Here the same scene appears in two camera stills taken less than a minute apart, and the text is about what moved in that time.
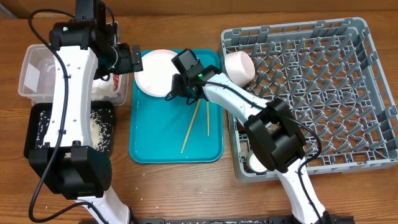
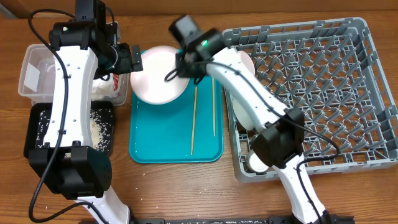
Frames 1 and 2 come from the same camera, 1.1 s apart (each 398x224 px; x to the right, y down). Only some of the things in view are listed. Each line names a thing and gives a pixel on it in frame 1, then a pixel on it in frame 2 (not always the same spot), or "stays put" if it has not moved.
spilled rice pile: [102, 125] stays put
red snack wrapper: [115, 81] stays put
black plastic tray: [102, 126] stays put
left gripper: [126, 64] stays put
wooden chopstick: [191, 126] → [194, 118]
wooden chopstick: [208, 117] → [213, 99]
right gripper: [177, 91] → [183, 71]
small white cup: [254, 164] stays put
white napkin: [101, 88] stays put
